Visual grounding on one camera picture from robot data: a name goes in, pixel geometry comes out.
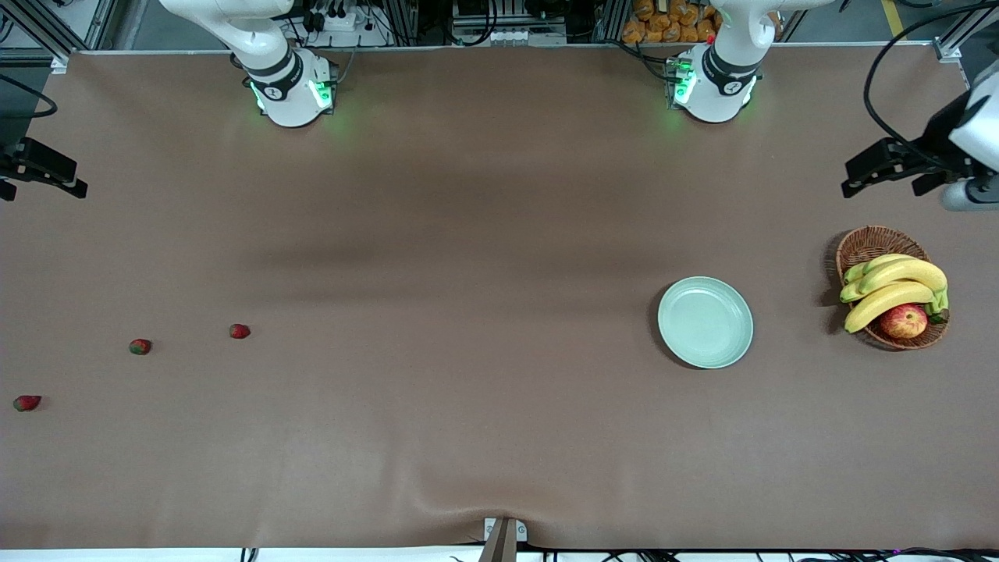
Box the aluminium frame profile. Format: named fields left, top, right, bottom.
left=0, top=0, right=75, bottom=75
left=933, top=0, right=999, bottom=63

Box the brown table cloth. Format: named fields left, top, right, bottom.
left=0, top=43, right=999, bottom=551

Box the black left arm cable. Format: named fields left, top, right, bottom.
left=862, top=0, right=999, bottom=169

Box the red yellow apple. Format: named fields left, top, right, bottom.
left=880, top=304, right=929, bottom=340

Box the long white power strip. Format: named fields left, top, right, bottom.
left=453, top=27, right=568, bottom=45

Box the yellow banana bunch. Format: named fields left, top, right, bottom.
left=839, top=254, right=950, bottom=335

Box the light green round plate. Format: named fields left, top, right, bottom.
left=657, top=276, right=755, bottom=370

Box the white power strip with plugs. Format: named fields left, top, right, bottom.
left=300, top=4, right=375, bottom=34

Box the orange bread rolls pile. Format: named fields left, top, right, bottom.
left=622, top=0, right=723, bottom=44

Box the brown wicker basket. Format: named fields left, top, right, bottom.
left=835, top=226, right=951, bottom=351

